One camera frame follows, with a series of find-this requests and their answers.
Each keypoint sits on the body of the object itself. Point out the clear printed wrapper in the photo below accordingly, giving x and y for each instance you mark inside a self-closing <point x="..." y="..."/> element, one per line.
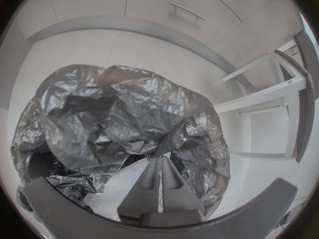
<point x="124" y="183"/>

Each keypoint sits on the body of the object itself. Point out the black plastic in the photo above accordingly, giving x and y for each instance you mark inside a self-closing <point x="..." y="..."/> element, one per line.
<point x="74" y="183"/>

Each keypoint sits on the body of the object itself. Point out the black plastic bag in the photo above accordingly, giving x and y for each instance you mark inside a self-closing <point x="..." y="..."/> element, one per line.
<point x="112" y="103"/>

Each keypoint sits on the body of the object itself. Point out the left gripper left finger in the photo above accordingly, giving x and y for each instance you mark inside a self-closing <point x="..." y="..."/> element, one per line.
<point x="144" y="198"/>

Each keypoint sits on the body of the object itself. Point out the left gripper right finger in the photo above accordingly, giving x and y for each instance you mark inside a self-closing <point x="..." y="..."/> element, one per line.
<point x="179" y="198"/>

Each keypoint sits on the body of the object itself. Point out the grey chair with white legs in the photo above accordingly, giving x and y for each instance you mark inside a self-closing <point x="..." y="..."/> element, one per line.
<point x="261" y="96"/>

